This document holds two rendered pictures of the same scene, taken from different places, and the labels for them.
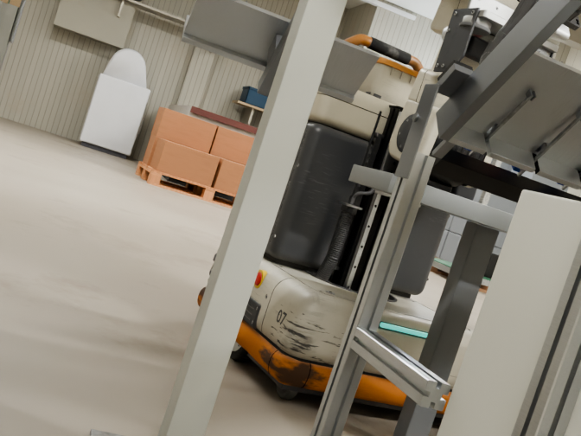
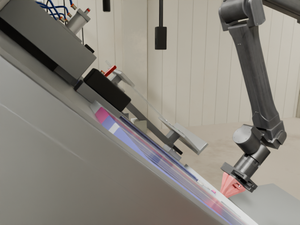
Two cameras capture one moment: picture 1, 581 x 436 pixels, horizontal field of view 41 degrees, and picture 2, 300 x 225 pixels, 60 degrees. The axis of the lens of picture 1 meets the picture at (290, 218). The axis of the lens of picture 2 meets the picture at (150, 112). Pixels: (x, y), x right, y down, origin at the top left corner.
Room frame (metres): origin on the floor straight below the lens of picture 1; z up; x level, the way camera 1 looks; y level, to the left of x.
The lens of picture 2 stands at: (1.29, -1.08, 1.13)
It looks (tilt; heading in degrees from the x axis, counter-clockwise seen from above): 13 degrees down; 90
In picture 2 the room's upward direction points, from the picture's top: straight up
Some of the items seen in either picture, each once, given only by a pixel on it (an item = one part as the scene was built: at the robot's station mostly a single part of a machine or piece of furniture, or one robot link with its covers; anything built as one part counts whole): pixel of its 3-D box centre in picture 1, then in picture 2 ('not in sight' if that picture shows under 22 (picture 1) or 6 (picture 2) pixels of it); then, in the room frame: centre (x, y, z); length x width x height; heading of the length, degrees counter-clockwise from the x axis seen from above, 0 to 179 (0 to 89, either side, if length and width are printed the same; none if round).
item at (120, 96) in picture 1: (119, 101); not in sight; (10.12, 2.58, 0.67); 0.68 x 0.58 x 1.35; 107
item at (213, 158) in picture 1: (208, 161); not in sight; (7.79, 0.96, 0.36); 1.24 x 0.88 x 0.73; 107
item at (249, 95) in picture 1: (263, 101); not in sight; (10.73, 0.86, 1.31); 0.58 x 0.43 x 0.23; 107
